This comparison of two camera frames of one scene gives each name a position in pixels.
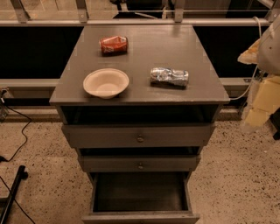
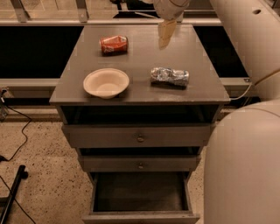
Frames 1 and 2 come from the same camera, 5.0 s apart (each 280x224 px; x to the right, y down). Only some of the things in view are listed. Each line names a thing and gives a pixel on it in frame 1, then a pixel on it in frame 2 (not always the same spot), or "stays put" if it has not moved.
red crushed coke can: [114, 45] stays put
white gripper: [269, 53] to [168, 11]
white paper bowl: [106, 82] stays put
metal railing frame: [179, 20] stays put
